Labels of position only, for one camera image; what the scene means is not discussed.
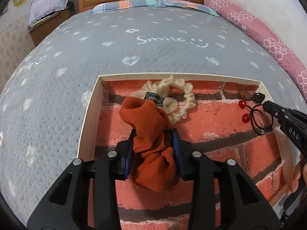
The lavender dotted cushion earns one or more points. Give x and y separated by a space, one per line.
41 8

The cream tray with brick lining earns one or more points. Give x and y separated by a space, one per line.
86 149

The orange fabric scrunchie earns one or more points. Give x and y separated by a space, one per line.
153 166

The plaid pillow left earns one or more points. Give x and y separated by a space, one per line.
126 4

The person's right hand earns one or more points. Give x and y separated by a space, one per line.
300 172

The cream satin scrunchie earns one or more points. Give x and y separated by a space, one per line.
159 93

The wooden nightstand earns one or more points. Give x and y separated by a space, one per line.
42 28

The grey patterned bedspread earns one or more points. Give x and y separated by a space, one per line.
44 102

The brown pendant with black cord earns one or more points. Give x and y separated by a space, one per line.
256 97

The pink rolled quilt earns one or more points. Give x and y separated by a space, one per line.
266 38

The plaid pillow right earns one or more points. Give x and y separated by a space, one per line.
190 5

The plaid pillow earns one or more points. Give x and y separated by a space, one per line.
126 4
190 5

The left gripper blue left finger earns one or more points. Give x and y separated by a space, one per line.
65 205

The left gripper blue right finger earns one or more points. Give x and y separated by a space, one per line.
223 196

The black hair tie red beads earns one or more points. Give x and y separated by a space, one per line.
260 122

